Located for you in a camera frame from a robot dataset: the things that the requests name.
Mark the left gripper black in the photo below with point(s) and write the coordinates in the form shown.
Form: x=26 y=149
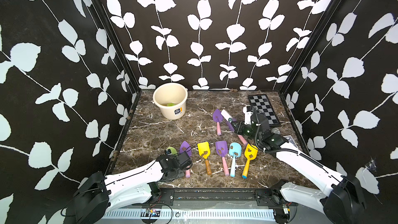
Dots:
x=181 y=173

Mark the white perforated cable tray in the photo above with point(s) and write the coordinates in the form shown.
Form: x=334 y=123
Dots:
x=181 y=214

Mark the black front rail base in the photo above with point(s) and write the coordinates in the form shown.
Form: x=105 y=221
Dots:
x=262 y=196

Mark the yellow square trowel wooden handle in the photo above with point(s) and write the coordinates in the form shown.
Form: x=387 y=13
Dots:
x=204 y=151

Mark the purple pointed trowel front row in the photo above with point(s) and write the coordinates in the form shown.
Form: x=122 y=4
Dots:
x=187 y=148

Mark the lime square trowel wooden handle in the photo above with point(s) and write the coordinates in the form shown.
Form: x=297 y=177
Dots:
x=171 y=151

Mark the purple pointed trowel pink handle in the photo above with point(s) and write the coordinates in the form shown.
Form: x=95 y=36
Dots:
x=217 y=118

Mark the green white scrub brush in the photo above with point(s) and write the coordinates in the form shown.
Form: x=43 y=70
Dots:
x=227 y=116

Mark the cream plastic bucket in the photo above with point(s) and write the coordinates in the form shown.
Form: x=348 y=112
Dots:
x=171 y=93

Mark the purple square trowel front row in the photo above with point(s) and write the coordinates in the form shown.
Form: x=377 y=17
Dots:
x=222 y=150

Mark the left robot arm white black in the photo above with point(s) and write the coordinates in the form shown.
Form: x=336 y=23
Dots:
x=100 y=194

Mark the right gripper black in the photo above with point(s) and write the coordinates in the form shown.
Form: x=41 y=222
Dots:
x=239 y=129

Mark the purple square trowel pink handle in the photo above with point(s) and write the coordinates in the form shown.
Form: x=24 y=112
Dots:
x=234 y=126

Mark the light blue trowel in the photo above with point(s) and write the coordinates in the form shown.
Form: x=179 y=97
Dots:
x=234 y=152

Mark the playing card deck box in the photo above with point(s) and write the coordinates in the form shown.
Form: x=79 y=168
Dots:
x=290 y=139

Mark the black white checkerboard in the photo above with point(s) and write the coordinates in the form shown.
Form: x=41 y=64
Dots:
x=262 y=103

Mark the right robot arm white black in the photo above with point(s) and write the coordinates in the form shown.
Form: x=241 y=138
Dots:
x=340 y=197

